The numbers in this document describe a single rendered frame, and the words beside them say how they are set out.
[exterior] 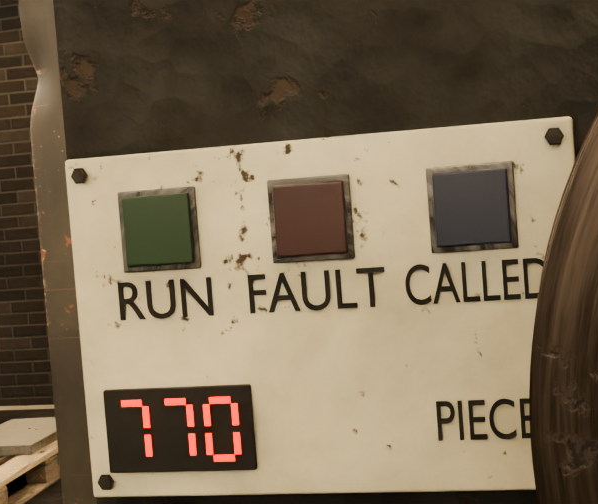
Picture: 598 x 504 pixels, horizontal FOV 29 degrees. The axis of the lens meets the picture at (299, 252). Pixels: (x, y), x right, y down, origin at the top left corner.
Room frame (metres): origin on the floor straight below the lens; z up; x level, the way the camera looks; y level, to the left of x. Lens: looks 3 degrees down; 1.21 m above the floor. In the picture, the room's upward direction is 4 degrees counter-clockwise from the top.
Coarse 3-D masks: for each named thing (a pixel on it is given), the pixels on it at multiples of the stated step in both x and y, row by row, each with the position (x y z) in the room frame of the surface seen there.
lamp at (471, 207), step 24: (504, 168) 0.55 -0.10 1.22; (456, 192) 0.55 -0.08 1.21; (480, 192) 0.55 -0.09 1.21; (504, 192) 0.55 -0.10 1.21; (456, 216) 0.56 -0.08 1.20; (480, 216) 0.55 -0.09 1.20; (504, 216) 0.55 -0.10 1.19; (456, 240) 0.56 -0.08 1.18; (480, 240) 0.55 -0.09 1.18; (504, 240) 0.55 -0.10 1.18
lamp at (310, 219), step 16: (272, 192) 0.58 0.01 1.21; (288, 192) 0.57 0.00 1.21; (304, 192) 0.57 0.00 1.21; (320, 192) 0.57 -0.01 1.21; (336, 192) 0.57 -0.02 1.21; (288, 208) 0.57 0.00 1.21; (304, 208) 0.57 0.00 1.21; (320, 208) 0.57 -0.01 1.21; (336, 208) 0.57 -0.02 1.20; (288, 224) 0.57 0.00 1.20; (304, 224) 0.57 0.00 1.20; (320, 224) 0.57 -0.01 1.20; (336, 224) 0.57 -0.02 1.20; (288, 240) 0.57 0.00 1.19; (304, 240) 0.57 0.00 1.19; (320, 240) 0.57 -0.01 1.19; (336, 240) 0.57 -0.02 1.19; (288, 256) 0.57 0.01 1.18
